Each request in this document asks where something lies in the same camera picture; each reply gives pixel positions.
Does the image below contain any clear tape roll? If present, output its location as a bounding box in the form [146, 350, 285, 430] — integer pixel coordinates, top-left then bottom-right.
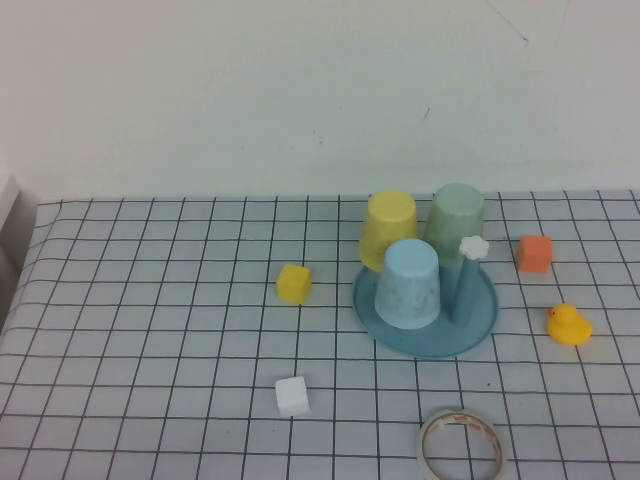
[417, 407, 509, 480]

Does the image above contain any yellow rubber duck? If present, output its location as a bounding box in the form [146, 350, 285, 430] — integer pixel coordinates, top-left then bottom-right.
[546, 302, 594, 346]

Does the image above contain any green plastic cup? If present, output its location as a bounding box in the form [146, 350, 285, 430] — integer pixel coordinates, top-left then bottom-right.
[424, 182, 486, 271]

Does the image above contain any white cube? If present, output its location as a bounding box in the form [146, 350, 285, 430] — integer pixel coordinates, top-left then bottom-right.
[274, 376, 311, 419]

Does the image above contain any yellow cube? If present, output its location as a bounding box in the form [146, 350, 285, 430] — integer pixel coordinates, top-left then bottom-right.
[276, 263, 312, 305]

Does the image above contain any white side table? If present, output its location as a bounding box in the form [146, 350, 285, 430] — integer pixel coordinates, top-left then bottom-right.
[0, 172, 39, 321]

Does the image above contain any orange cube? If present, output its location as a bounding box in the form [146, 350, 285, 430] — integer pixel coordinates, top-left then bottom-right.
[517, 234, 554, 274]

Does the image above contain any white checkered tablecloth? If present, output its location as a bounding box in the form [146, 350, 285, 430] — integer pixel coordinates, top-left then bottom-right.
[0, 188, 640, 480]

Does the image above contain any blue cup stand with pegs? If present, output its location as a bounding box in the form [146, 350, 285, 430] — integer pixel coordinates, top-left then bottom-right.
[353, 235, 500, 359]

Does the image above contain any yellow plastic cup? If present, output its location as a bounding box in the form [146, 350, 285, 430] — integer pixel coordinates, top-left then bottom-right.
[358, 188, 419, 274]

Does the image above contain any light blue plastic cup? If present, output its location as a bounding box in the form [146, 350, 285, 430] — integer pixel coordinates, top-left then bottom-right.
[374, 238, 441, 330]

